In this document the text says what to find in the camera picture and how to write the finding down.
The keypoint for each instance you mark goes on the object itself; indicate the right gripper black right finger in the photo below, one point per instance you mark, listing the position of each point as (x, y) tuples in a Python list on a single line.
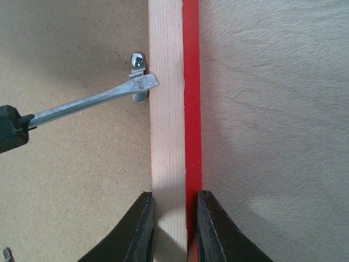
[(218, 237)]

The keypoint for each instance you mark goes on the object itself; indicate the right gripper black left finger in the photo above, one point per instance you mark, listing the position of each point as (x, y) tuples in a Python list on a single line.
[(132, 239)]

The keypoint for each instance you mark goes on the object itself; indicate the yellow handled screwdriver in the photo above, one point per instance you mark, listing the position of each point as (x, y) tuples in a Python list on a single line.
[(15, 128)]

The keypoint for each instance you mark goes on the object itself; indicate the red wooden picture frame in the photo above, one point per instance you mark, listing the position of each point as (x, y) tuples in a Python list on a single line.
[(176, 155)]

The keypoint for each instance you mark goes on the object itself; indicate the metal retaining clip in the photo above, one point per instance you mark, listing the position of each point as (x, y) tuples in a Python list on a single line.
[(7, 255), (138, 68)]

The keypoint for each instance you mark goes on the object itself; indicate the brown frame backing board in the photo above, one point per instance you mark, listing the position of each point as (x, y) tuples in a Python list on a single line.
[(65, 190)]

